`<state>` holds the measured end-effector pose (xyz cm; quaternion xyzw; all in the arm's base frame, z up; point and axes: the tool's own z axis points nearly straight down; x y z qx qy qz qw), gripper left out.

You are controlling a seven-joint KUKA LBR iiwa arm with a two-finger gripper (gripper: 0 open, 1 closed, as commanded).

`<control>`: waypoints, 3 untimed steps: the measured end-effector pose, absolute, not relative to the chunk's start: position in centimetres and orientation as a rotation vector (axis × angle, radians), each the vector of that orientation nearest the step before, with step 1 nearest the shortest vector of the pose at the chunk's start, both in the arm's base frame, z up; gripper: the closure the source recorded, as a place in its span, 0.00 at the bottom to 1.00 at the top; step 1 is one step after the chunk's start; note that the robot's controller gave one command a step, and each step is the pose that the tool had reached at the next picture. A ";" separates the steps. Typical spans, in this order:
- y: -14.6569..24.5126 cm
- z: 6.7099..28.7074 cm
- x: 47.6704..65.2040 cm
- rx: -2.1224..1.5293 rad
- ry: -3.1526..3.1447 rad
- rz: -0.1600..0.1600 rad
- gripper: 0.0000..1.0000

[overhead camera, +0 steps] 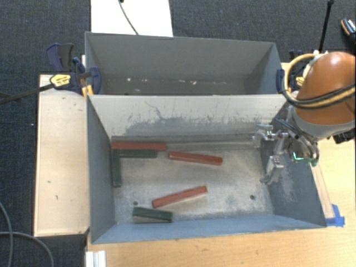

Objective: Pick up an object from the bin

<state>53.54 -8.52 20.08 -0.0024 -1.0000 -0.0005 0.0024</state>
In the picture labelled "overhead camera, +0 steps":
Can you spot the pale wood board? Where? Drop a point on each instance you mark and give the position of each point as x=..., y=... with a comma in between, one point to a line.
x=61, y=160

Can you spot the grey metal bin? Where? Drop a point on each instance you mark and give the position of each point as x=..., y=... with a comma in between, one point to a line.
x=194, y=177

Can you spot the red-brown flat block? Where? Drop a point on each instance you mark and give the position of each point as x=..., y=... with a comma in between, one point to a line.
x=194, y=158
x=179, y=197
x=139, y=145

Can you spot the dark green flat block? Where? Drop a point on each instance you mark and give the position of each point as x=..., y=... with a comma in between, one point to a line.
x=116, y=168
x=151, y=213
x=139, y=153

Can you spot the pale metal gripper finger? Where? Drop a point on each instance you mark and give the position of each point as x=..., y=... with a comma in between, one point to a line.
x=274, y=167
x=264, y=132

